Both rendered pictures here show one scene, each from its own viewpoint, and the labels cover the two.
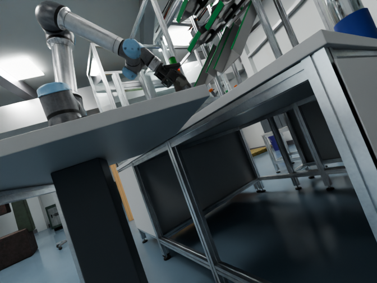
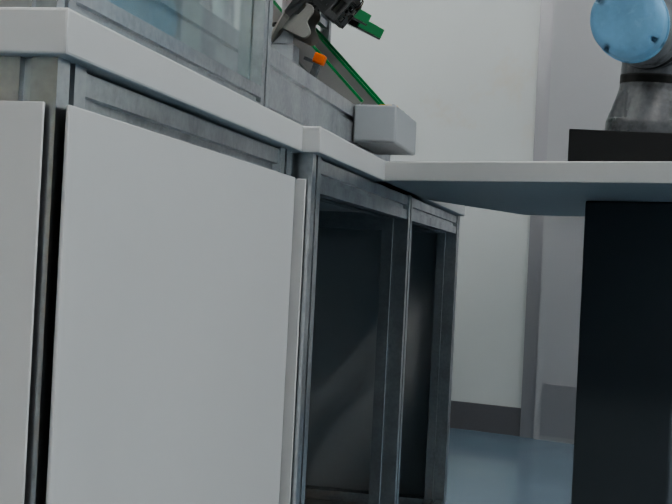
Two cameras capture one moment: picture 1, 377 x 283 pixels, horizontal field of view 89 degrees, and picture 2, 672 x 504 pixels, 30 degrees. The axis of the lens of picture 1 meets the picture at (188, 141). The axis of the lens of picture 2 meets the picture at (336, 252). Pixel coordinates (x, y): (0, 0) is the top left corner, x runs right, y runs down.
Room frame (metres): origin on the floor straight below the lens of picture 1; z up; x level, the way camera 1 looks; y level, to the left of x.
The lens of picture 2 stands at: (2.54, 1.55, 0.71)
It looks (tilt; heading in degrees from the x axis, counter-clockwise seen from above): 1 degrees up; 226
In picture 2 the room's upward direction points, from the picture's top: 3 degrees clockwise
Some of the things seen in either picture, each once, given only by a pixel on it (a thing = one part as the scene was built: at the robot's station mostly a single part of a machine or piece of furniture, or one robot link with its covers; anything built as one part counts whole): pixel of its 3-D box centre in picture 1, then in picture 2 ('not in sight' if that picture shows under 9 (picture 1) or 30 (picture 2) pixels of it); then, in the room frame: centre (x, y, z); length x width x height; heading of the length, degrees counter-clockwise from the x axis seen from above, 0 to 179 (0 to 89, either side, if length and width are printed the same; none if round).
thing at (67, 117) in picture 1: (68, 127); (653, 107); (0.74, 0.43, 0.99); 0.15 x 0.15 x 0.10
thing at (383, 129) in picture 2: not in sight; (386, 130); (1.07, 0.12, 0.93); 0.21 x 0.07 x 0.06; 34
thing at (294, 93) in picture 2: not in sight; (323, 125); (1.26, 0.18, 0.91); 0.89 x 0.06 x 0.11; 34
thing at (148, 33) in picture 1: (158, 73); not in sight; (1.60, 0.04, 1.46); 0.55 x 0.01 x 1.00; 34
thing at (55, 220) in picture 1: (91, 201); not in sight; (6.34, 3.71, 0.36); 1.83 x 1.70 x 0.72; 105
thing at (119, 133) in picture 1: (93, 157); (618, 195); (0.76, 0.38, 0.84); 0.90 x 0.70 x 0.03; 15
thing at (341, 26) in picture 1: (359, 40); not in sight; (1.06, -1.10, 1.00); 0.16 x 0.16 x 0.27
